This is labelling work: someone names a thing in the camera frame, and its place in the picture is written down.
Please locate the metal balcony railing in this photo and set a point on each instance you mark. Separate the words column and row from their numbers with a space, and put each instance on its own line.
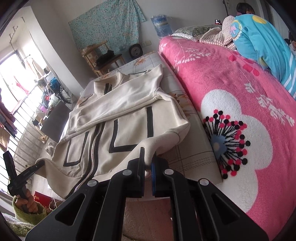
column 26, row 145

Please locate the pair of beige shoes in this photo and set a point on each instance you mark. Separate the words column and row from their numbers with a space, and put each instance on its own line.
column 50, row 148

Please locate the pink floral blanket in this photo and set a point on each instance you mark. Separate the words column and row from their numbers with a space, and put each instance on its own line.
column 250, row 120

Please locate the white fluffy garment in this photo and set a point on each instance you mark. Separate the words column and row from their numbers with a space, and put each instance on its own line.
column 148, row 220

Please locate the lace trimmed grey pillow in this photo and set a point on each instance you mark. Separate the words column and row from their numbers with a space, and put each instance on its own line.
column 194, row 33

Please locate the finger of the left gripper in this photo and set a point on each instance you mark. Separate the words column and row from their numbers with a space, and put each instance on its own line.
column 32, row 170
column 10, row 166

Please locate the blue water bottle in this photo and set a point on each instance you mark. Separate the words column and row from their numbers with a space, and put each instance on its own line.
column 161, row 26

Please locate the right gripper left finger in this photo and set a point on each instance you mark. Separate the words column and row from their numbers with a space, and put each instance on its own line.
column 96, row 210

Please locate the dark low cabinet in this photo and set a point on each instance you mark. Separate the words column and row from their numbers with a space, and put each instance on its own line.
column 55, row 122

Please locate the teal floral wall cloth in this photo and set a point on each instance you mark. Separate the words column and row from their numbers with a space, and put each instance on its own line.
column 117, row 22

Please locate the floral grey bed sheet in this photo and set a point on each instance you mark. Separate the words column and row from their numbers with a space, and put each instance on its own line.
column 194, row 156

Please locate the black bag on chair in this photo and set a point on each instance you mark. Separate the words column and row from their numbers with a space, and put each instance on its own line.
column 105, row 57

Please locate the child in blue pajamas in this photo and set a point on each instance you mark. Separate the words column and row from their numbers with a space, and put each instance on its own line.
column 257, row 39

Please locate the wooden chair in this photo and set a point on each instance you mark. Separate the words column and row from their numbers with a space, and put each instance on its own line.
column 90, row 54

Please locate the red paper bag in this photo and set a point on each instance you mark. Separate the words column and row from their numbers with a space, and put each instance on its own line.
column 42, row 199

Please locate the beige jacket with black trim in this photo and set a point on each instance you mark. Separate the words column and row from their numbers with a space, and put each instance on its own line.
column 107, row 130

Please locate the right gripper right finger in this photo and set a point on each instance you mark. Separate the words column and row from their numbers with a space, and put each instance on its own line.
column 200, row 211

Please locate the person's left hand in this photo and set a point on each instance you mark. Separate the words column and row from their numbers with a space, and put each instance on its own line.
column 28, row 202

